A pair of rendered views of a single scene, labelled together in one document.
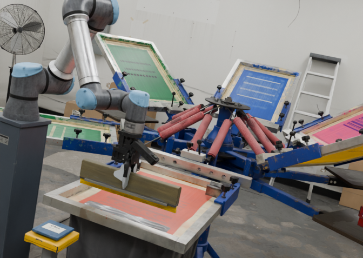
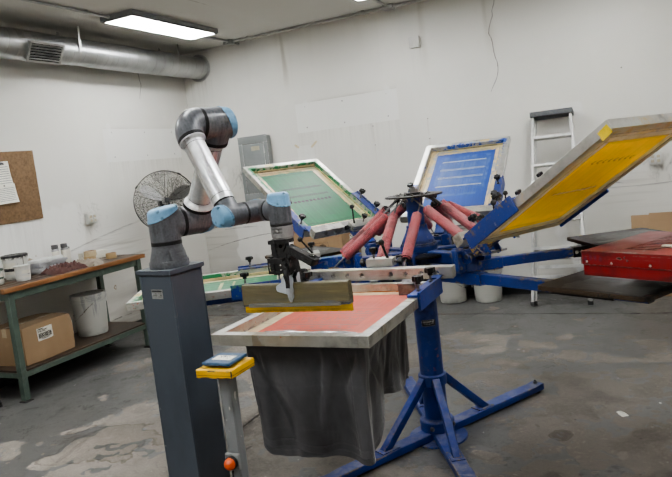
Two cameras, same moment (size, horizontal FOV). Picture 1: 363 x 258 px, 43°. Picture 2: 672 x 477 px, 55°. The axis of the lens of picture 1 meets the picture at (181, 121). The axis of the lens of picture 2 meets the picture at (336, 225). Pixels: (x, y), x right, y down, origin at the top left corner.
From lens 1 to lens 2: 0.54 m
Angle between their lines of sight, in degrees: 9
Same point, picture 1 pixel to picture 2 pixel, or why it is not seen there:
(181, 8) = (352, 113)
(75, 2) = (186, 123)
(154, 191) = (323, 294)
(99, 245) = (285, 375)
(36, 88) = (176, 230)
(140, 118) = (285, 219)
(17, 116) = (164, 264)
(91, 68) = (219, 184)
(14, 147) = (170, 298)
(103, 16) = (221, 129)
